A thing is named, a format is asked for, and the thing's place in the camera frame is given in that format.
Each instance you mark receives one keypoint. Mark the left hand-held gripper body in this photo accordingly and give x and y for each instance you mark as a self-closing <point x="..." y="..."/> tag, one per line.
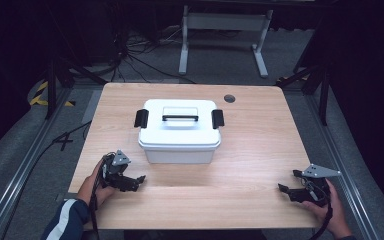
<point x="114" y="170"/>

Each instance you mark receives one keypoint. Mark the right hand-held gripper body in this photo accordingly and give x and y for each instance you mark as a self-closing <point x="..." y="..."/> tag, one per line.
<point x="315" y="186"/>

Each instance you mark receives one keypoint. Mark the white plastic storage box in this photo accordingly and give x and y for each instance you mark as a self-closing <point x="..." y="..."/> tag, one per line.
<point x="179" y="156"/>

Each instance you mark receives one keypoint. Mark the black lid latch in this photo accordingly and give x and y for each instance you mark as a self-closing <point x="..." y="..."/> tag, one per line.
<point x="141" y="118"/>
<point x="217" y="118"/>

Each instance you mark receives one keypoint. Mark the white box lid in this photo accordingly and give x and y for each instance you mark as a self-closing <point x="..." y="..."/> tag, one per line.
<point x="180" y="133"/>

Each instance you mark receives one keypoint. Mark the person's left hand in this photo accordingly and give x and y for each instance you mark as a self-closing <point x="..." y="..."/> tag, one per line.
<point x="91" y="190"/>

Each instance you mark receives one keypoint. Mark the person's right hand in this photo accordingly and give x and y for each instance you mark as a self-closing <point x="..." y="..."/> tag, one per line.
<point x="336" y="213"/>

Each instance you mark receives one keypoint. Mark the black tripod stand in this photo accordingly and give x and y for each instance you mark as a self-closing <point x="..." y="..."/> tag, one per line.
<point x="316" y="80"/>
<point x="58" y="71"/>

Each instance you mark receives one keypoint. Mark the yellow black floor tape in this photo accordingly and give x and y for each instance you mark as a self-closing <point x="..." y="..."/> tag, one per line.
<point x="43" y="96"/>

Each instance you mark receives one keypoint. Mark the grey metal floor rail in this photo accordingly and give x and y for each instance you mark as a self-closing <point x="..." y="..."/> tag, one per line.
<point x="20" y="170"/>
<point x="346" y="160"/>

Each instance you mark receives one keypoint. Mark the white metal desk frame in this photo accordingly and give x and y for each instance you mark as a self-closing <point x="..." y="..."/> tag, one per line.
<point x="225" y="21"/>

